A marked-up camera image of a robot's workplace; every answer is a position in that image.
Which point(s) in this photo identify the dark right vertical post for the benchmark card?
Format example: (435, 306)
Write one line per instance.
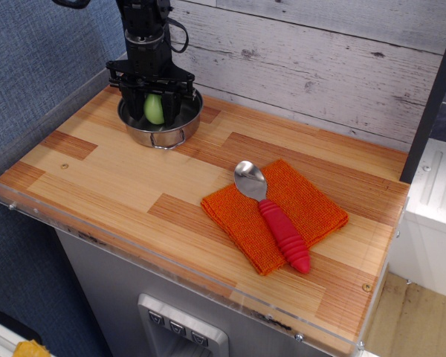
(426, 124)

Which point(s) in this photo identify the orange knitted cloth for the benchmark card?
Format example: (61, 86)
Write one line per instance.
(313, 214)

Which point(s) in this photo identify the small stainless steel pan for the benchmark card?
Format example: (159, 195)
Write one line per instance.
(151, 130)

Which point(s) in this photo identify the red-handled metal spoon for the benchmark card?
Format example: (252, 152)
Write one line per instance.
(251, 182)

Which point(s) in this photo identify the green toy pear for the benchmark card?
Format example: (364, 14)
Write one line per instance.
(153, 109)

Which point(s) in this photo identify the clear acrylic table guard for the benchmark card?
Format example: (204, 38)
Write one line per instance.
(78, 170)

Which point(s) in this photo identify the grey cabinet with dispenser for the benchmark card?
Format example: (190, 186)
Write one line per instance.
(143, 311)

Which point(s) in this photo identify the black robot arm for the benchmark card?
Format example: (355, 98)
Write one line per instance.
(149, 18)

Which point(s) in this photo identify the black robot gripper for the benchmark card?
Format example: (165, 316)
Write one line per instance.
(149, 68)

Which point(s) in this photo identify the white ribbed side unit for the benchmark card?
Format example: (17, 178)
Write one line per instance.
(418, 250)

